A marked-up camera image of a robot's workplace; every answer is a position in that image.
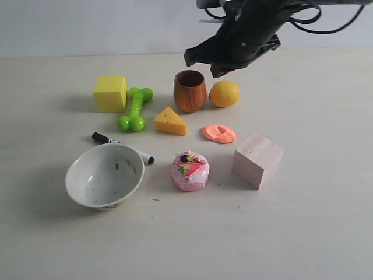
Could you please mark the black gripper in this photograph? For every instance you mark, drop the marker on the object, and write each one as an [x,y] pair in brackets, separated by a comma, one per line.
[247,28]

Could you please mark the orange putty blob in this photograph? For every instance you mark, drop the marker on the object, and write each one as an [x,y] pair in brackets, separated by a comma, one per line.
[219,133]

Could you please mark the yellow lemon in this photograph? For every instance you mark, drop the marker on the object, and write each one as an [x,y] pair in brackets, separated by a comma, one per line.
[224,93]

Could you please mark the brown wooden cup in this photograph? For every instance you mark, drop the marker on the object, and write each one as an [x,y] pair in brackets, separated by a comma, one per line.
[190,91]

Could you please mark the yellow toy cheese wedge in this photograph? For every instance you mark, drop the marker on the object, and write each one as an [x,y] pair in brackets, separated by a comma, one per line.
[169,121]

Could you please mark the green toy dog bone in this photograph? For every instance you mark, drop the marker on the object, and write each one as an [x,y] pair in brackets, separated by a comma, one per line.
[133,121]

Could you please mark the light wooden block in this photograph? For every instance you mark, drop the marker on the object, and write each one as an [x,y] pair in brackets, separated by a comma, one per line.
[256,160]

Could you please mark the yellow foam cube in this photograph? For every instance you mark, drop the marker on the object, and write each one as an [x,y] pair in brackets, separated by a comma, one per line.
[110,94]

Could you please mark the pink toy strawberry cake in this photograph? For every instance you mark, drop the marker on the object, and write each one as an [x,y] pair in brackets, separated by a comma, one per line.
[190,171]

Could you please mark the black and white marker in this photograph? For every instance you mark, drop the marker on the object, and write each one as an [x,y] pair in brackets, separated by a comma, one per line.
[102,139]

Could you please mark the white ceramic bowl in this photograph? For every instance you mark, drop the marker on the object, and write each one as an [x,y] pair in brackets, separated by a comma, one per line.
[104,176]

